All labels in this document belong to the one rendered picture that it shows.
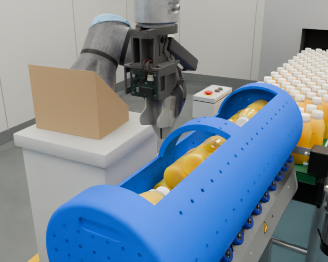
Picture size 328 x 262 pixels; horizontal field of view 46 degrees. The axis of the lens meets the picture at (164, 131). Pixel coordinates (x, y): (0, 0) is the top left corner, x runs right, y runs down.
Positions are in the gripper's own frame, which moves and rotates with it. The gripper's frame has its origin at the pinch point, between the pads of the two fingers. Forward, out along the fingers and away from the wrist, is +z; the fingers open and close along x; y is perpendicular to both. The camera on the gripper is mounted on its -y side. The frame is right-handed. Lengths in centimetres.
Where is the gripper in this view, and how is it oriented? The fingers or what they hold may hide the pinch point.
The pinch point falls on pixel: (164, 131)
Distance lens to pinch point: 73.5
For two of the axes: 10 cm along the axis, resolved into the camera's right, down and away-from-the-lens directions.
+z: 0.1, 9.3, 3.7
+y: -5.1, 3.2, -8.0
